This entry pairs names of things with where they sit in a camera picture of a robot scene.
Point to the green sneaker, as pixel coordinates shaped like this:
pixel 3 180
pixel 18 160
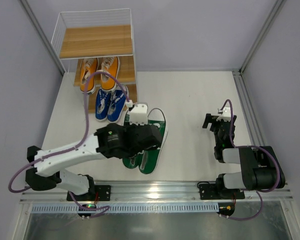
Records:
pixel 150 158
pixel 135 161

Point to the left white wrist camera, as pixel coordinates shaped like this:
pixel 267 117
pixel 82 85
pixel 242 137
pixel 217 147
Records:
pixel 138 112

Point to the aluminium front rail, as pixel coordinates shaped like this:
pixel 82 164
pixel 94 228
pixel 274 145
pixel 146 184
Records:
pixel 128 191

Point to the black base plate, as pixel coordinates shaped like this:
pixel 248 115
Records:
pixel 213 191
pixel 96 192

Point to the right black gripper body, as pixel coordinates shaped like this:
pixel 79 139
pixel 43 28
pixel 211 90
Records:
pixel 219 123

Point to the left aluminium frame post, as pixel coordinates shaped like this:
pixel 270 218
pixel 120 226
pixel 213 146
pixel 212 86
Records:
pixel 39 30

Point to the grey slotted cable duct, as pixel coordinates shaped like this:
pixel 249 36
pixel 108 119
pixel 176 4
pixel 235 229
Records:
pixel 128 208

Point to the blue sneaker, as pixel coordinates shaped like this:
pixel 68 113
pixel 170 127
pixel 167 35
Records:
pixel 117 104
pixel 102 104

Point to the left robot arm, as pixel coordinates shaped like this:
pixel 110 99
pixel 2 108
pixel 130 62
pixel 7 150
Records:
pixel 49 168

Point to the white wire wooden shoe shelf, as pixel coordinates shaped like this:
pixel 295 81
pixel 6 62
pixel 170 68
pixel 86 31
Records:
pixel 96 34

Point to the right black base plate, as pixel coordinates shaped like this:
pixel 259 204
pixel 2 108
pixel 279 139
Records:
pixel 213 191

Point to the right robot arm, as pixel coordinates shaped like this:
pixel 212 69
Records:
pixel 259 166

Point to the right aluminium frame rail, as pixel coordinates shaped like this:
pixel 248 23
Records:
pixel 249 113

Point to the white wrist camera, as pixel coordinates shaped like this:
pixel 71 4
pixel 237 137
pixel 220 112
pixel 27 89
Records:
pixel 225 114
pixel 138 112

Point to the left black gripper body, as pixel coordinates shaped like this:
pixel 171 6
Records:
pixel 151 136

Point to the orange sneaker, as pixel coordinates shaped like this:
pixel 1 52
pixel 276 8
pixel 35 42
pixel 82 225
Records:
pixel 88 66
pixel 111 66

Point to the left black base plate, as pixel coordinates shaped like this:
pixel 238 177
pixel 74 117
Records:
pixel 96 192

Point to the aluminium frame post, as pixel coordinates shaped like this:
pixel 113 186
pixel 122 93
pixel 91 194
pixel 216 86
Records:
pixel 269 21
pixel 39 30

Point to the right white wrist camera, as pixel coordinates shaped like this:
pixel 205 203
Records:
pixel 225 114

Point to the right aluminium frame post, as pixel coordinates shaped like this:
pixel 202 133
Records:
pixel 269 21

